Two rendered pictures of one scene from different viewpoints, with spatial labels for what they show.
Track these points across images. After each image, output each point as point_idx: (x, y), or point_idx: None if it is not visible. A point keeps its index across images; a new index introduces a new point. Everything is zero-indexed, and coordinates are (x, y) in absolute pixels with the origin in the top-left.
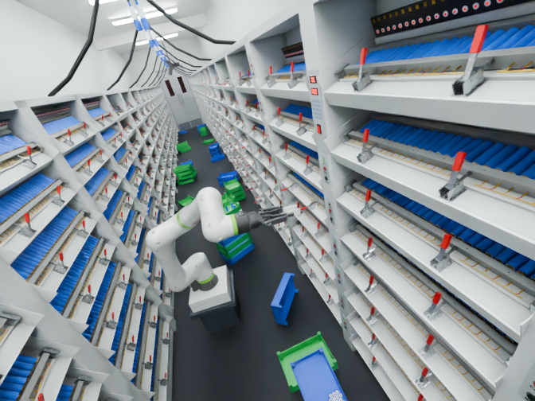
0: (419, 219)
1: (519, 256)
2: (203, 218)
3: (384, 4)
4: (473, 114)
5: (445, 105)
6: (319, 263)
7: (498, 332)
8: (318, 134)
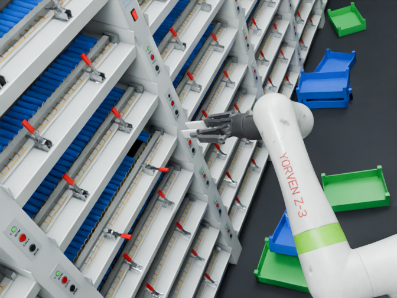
0: (181, 16)
1: None
2: (299, 106)
3: None
4: None
5: None
6: (176, 291)
7: (213, 28)
8: (135, 23)
